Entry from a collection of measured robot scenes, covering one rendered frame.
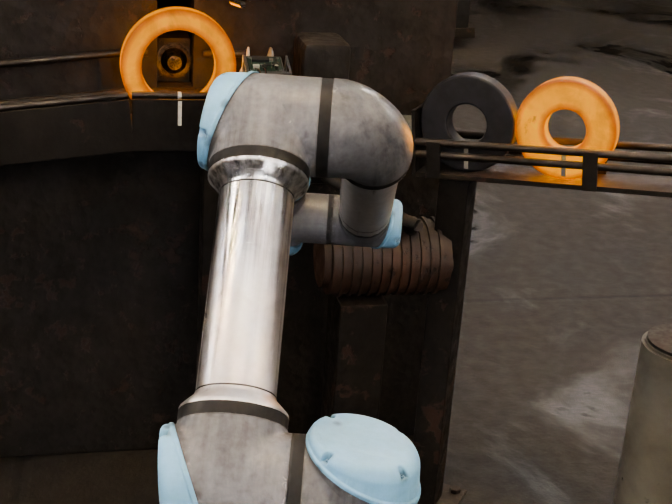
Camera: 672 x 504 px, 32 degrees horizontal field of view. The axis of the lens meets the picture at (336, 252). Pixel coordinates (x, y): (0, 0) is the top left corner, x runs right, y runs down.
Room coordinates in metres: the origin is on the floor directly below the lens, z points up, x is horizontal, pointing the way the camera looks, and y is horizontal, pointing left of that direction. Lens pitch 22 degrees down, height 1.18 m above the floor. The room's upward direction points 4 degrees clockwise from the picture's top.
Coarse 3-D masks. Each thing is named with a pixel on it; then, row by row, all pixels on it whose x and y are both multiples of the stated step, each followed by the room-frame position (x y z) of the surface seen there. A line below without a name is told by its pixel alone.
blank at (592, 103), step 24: (528, 96) 1.74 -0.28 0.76; (552, 96) 1.72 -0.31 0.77; (576, 96) 1.71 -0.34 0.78; (600, 96) 1.70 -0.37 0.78; (528, 120) 1.74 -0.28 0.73; (600, 120) 1.70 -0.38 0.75; (528, 144) 1.73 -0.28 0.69; (552, 144) 1.73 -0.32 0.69; (600, 144) 1.69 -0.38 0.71; (552, 168) 1.72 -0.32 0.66
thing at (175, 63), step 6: (174, 48) 1.94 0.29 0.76; (162, 54) 1.93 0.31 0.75; (168, 54) 1.92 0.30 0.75; (174, 54) 1.92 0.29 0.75; (180, 54) 1.93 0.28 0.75; (162, 60) 1.93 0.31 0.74; (168, 60) 1.92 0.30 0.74; (174, 60) 1.92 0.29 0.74; (180, 60) 1.92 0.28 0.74; (186, 60) 1.94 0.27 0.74; (162, 66) 1.93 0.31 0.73; (168, 66) 1.92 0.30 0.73; (174, 66) 1.92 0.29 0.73; (180, 66) 1.92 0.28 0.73; (174, 72) 1.93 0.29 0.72
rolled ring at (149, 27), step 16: (144, 16) 1.85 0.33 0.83; (160, 16) 1.83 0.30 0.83; (176, 16) 1.83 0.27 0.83; (192, 16) 1.84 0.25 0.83; (208, 16) 1.86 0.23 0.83; (128, 32) 1.84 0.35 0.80; (144, 32) 1.82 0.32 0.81; (160, 32) 1.83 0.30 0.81; (192, 32) 1.84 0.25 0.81; (208, 32) 1.84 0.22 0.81; (224, 32) 1.85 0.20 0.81; (128, 48) 1.81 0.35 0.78; (144, 48) 1.82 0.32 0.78; (224, 48) 1.85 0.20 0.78; (128, 64) 1.81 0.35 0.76; (224, 64) 1.85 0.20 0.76; (128, 80) 1.81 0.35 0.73; (144, 80) 1.84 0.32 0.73
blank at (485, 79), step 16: (448, 80) 1.79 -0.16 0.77; (464, 80) 1.78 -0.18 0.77; (480, 80) 1.77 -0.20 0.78; (496, 80) 1.79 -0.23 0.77; (432, 96) 1.79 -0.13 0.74; (448, 96) 1.79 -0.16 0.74; (464, 96) 1.78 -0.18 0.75; (480, 96) 1.77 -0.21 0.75; (496, 96) 1.76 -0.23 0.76; (432, 112) 1.79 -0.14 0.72; (448, 112) 1.79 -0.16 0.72; (496, 112) 1.76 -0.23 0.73; (512, 112) 1.75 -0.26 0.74; (432, 128) 1.79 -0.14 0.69; (448, 128) 1.79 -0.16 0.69; (496, 128) 1.75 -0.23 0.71; (512, 128) 1.75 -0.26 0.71; (448, 160) 1.78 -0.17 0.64
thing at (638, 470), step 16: (656, 336) 1.43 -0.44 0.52; (640, 352) 1.43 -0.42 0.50; (656, 352) 1.40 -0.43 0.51; (640, 368) 1.42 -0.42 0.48; (656, 368) 1.39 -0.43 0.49; (640, 384) 1.41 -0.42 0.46; (656, 384) 1.39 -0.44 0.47; (640, 400) 1.41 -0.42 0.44; (656, 400) 1.38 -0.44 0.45; (640, 416) 1.40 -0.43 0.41; (656, 416) 1.38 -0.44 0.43; (640, 432) 1.40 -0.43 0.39; (656, 432) 1.38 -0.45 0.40; (624, 448) 1.43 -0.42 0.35; (640, 448) 1.39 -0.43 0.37; (656, 448) 1.38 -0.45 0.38; (624, 464) 1.42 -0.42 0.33; (640, 464) 1.39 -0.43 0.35; (656, 464) 1.37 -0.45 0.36; (624, 480) 1.41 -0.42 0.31; (640, 480) 1.38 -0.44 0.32; (656, 480) 1.37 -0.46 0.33; (624, 496) 1.40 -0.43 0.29; (640, 496) 1.38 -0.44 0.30; (656, 496) 1.37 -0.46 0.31
